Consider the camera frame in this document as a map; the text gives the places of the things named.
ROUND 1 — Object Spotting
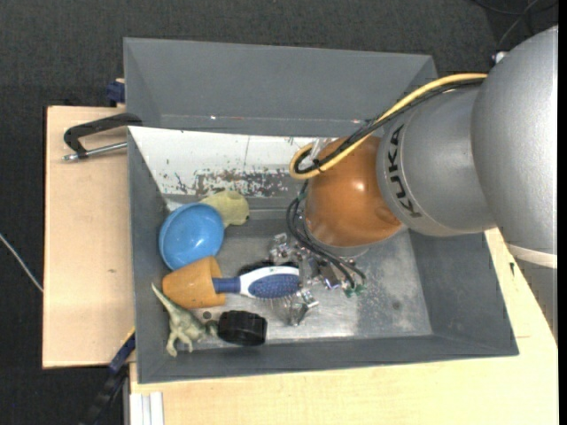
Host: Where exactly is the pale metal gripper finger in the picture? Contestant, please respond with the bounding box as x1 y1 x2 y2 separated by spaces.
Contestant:
287 288 321 327
268 233 297 261

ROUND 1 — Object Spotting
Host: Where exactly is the blue and white brush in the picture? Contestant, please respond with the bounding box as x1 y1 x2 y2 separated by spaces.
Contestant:
212 266 303 301

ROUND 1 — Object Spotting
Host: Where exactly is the pale yellow sponge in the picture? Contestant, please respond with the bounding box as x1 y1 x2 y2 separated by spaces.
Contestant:
199 189 251 228

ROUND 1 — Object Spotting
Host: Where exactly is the black round cap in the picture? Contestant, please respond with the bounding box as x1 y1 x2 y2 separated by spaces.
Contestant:
216 310 268 347

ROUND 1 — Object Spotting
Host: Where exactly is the grey metal bin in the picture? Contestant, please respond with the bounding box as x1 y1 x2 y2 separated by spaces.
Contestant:
122 36 520 384

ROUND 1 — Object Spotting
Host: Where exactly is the blue bowl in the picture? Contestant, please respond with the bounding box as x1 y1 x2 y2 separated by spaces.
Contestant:
158 202 226 271

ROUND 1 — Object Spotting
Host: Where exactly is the orange cup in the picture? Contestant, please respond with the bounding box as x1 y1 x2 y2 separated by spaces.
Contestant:
161 256 228 311

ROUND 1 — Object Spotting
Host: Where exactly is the pale green toy dinosaur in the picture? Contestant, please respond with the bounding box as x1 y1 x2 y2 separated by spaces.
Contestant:
151 282 220 358

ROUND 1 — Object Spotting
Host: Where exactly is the pale wood flat board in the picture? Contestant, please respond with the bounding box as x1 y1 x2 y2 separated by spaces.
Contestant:
42 105 136 369

